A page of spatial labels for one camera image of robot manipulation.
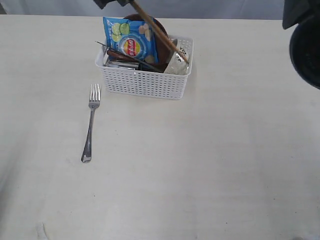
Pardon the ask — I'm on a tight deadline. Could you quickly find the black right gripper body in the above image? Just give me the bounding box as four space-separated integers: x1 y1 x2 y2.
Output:
93 0 137 10

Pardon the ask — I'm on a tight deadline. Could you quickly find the wooden chopstick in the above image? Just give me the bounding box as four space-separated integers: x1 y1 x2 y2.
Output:
129 0 189 65

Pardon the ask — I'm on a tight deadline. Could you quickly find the silver table knife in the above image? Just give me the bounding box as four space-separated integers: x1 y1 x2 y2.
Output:
96 41 163 73

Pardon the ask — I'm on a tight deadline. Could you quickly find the brown wooden spoon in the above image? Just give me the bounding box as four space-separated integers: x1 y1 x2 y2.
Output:
106 48 168 72

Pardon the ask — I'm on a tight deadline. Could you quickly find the silver fork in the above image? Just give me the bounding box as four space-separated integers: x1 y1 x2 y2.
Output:
81 83 101 163

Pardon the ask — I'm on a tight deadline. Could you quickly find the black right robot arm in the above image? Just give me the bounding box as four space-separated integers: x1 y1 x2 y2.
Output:
93 0 320 90

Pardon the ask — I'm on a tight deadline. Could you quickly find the blue chips bag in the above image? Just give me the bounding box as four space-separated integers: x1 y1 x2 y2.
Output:
102 17 159 64

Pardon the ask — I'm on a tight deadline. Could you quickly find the white perforated plastic basket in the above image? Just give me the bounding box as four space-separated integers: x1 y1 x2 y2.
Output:
95 35 194 100

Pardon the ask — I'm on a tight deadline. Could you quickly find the white patterned ceramic bowl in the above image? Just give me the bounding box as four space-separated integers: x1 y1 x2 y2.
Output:
164 39 190 76

